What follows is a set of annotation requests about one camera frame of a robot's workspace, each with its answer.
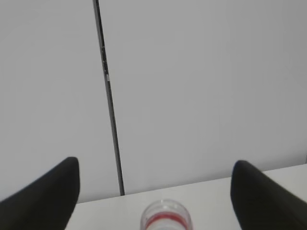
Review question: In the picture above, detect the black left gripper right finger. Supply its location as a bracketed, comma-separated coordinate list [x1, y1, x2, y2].
[230, 160, 307, 230]

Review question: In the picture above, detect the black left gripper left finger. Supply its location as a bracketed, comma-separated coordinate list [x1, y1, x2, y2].
[0, 157, 80, 230]

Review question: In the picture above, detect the clear plastic water bottle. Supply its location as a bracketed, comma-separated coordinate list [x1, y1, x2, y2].
[140, 199, 193, 230]

